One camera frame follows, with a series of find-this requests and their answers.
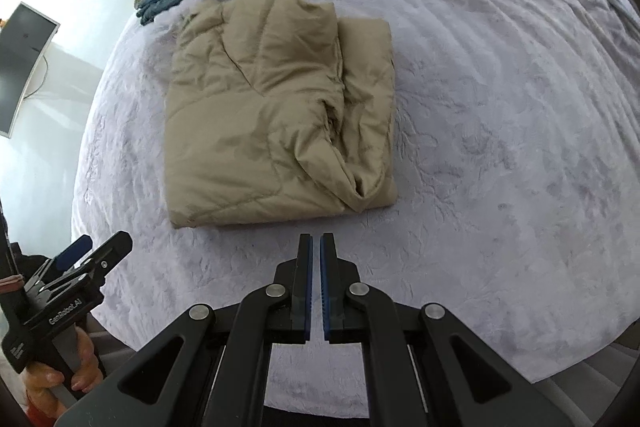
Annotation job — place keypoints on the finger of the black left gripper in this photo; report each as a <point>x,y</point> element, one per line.
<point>71,254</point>
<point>100,261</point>

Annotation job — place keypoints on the flat screen monitor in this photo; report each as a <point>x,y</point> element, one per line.
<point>24,39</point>

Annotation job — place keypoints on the beige puffer jacket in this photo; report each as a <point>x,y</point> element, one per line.
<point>278,110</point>

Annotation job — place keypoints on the lavender plush bed blanket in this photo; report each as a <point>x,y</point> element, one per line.
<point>517,166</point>

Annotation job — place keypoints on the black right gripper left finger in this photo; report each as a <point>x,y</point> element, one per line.
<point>208,367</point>

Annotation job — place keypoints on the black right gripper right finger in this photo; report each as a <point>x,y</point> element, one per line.
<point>423,366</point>

